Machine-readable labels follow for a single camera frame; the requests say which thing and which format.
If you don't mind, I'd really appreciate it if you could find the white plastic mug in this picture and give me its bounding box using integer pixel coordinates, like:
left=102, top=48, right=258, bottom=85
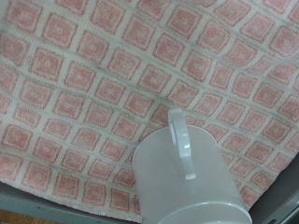
left=132, top=107, right=253, bottom=224

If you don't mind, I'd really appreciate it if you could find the pink checked cloth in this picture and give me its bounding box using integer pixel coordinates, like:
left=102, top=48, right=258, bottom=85
left=0, top=0, right=299, bottom=223

